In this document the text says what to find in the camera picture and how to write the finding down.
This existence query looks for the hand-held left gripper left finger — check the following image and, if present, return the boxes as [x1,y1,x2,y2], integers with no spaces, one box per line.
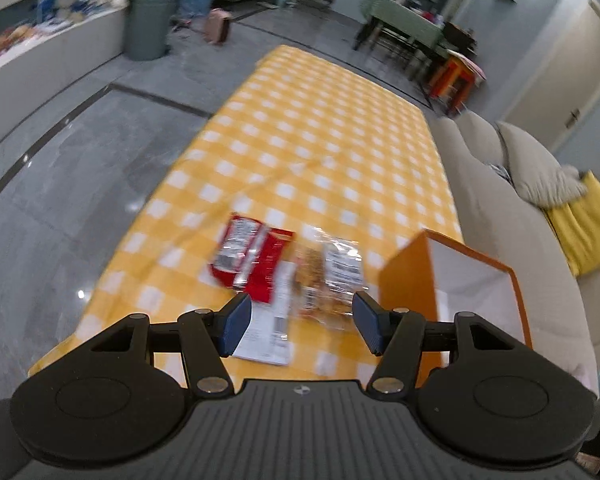
[62,293,253,395]

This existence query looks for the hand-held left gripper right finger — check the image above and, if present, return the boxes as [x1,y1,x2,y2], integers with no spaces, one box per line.
[354,291,543,395]

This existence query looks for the white snack packet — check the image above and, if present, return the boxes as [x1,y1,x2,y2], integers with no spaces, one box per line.
[232,265,293,366]

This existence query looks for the clear bag with white label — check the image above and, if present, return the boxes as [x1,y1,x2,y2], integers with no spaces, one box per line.
[312,227,366,331]

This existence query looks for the orange cardboard box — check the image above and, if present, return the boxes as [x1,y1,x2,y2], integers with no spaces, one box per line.
[377,229,533,386]

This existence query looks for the red snack packet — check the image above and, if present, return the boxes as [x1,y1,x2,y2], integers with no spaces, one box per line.
[209,212,296,303]

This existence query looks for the beige sofa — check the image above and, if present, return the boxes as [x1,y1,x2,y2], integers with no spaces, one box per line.
[430,110,600,396]

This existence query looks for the yellow checkered tablecloth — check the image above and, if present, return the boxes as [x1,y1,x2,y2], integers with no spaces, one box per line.
[27,45,463,391]

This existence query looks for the grey pillow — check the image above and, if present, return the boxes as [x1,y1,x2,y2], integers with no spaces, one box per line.
[497,121,588,209]

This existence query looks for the yellow pillow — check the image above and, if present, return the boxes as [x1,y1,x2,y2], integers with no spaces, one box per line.
[545,170,600,277]

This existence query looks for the orange stool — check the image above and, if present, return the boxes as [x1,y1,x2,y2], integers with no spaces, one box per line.
[427,51,487,116]

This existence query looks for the dining table with chairs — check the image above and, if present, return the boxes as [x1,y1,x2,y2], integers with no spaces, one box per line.
[355,0,461,81]

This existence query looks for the pink heater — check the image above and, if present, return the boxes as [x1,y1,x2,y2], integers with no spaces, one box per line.
[206,8,232,45]

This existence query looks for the grey trash bin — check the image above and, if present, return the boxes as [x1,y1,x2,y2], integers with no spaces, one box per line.
[125,0,177,62]

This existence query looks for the beige door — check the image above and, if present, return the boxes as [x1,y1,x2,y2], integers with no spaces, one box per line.
[500,0,600,146]

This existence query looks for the white counter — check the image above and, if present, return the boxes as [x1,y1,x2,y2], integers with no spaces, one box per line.
[0,7,131,161]

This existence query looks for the colourful goods on counter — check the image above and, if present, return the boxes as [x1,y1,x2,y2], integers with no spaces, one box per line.
[0,0,136,61]

